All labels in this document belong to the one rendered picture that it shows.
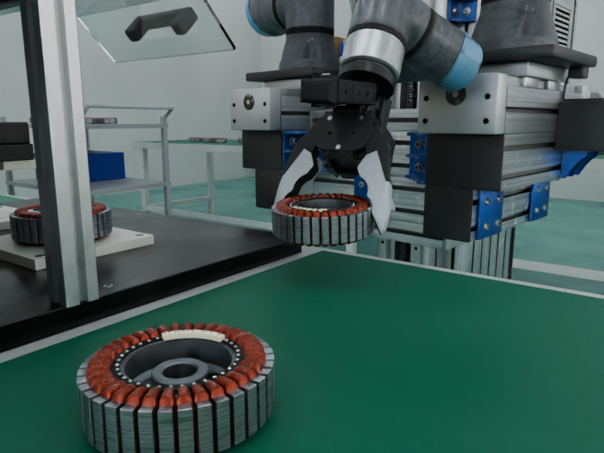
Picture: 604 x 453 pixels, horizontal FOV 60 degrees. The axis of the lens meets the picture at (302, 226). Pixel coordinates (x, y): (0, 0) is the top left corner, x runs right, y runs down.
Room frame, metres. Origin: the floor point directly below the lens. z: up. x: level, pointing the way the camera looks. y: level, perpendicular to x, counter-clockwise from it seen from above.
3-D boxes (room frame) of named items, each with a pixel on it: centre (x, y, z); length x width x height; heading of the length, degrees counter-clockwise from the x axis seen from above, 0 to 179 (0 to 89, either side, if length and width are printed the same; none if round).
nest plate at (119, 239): (0.62, 0.29, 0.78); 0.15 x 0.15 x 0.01; 54
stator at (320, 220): (0.57, -0.02, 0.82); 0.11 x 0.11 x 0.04
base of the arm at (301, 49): (1.33, -0.02, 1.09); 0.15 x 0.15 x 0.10
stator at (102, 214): (0.62, 0.29, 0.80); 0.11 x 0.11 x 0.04
